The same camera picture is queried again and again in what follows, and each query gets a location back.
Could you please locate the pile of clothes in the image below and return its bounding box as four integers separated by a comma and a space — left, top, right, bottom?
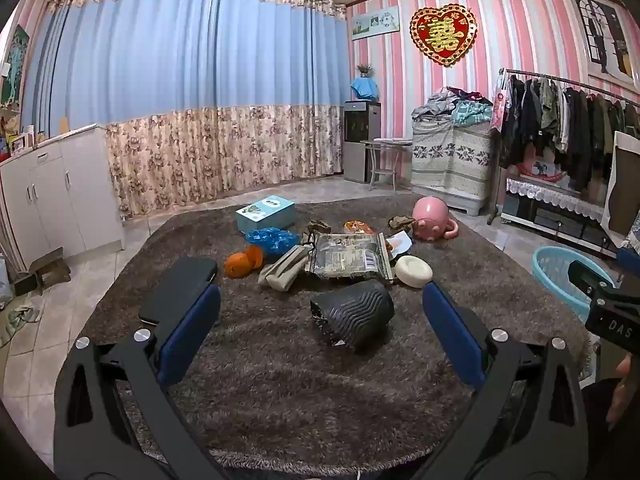
412, 86, 496, 126

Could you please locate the white round lid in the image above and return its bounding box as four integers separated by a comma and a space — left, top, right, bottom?
394, 255, 434, 288

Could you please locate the grey water dispenser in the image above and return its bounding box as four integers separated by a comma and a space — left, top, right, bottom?
342, 100, 382, 183

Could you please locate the blue cloth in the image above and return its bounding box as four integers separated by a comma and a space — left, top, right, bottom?
350, 77, 378, 101

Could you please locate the beige sock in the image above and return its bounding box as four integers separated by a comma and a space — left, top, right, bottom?
258, 245, 313, 292

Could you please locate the row of hanging dark clothes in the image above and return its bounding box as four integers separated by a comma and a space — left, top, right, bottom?
500, 74, 640, 193

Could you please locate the landscape wall picture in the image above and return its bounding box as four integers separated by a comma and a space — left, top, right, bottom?
351, 6, 401, 41

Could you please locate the black ribbed cup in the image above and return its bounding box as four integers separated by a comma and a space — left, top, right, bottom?
310, 280, 395, 352

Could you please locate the silver snack packet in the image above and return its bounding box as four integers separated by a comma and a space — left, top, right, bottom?
305, 232, 396, 283

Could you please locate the cloth-covered cabinet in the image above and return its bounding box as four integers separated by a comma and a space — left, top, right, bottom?
411, 120, 496, 216

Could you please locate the person's right hand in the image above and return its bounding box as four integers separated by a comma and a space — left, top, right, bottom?
606, 354, 632, 431

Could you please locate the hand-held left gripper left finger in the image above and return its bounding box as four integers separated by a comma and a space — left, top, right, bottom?
54, 256, 236, 480

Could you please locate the green wall poster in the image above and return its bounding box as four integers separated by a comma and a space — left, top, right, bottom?
0, 25, 31, 108

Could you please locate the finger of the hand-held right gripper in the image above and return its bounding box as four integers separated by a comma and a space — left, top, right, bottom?
567, 259, 616, 307

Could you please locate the red heart wall decoration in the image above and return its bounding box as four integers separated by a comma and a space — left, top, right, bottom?
410, 4, 478, 67

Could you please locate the pink printed box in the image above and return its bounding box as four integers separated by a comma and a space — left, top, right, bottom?
517, 157, 571, 181

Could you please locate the cardboard piece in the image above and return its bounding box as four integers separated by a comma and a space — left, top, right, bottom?
12, 255, 72, 296

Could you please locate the person's right forearm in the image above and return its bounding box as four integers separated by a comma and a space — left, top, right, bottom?
582, 377, 640, 480

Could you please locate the blue and floral curtain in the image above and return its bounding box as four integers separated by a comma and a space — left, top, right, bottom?
20, 0, 351, 221

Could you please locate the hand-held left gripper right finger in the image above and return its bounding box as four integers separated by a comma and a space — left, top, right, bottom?
395, 281, 591, 480

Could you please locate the brown chair with white trim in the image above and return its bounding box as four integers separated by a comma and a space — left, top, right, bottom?
602, 131, 640, 248

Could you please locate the pink pig pot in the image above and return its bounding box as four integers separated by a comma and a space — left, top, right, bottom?
412, 196, 460, 242

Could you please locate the blue plastic basket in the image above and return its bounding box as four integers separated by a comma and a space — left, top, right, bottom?
532, 246, 616, 322

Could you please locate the black and white wall poster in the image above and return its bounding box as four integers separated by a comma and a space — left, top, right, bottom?
572, 0, 636, 83

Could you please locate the blue plastic bag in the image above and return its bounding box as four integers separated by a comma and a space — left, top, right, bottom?
245, 227, 301, 257

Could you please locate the pink hanging bag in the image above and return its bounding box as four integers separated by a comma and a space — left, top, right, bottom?
490, 74, 511, 133

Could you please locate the grey floor cloth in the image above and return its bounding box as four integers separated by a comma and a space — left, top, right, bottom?
0, 305, 41, 348

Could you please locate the metal clothes rack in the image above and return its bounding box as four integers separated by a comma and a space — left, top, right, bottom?
487, 67, 640, 226

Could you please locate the teal cardboard box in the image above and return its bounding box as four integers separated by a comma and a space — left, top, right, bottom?
235, 195, 297, 235

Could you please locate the white cabinet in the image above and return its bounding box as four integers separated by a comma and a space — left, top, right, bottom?
0, 124, 126, 273

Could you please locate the black low cabinet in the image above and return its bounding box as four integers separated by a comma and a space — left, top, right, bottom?
500, 177, 621, 256

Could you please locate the small metal table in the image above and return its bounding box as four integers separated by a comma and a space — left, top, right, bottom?
361, 137, 413, 192

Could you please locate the white lace cloth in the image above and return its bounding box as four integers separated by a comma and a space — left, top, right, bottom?
506, 177, 608, 221

